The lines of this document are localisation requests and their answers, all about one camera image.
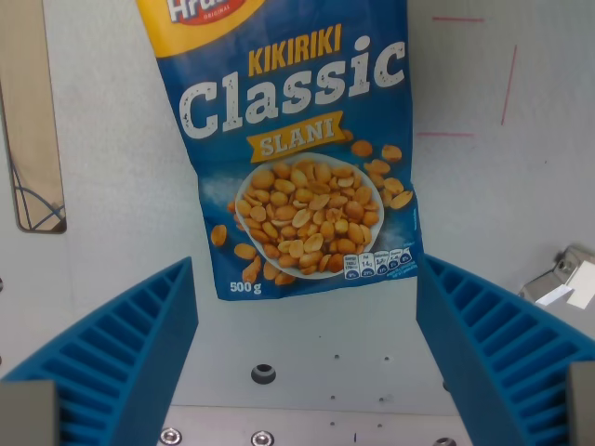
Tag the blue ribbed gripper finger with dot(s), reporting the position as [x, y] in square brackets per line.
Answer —
[116, 334]
[502, 344]

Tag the silver hex socket screw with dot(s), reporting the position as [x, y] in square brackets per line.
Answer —
[169, 436]
[261, 438]

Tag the beige panel in table cutout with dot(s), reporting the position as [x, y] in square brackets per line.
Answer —
[28, 116]

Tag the blue peanut bag Kikiriki Classic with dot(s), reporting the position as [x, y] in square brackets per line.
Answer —
[297, 153]

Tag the silver metal bracket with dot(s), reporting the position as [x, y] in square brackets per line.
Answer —
[553, 279]

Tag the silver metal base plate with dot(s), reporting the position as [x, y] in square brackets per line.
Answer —
[307, 425]

